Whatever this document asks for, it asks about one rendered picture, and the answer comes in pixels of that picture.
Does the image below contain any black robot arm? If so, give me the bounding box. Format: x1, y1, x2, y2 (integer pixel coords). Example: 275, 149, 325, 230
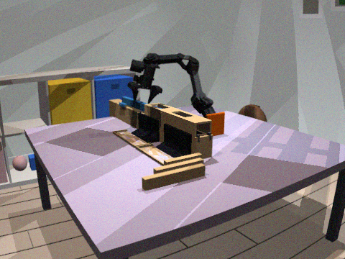
130, 53, 216, 118

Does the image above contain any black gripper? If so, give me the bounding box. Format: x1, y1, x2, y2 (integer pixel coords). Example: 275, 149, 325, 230
127, 74, 162, 104

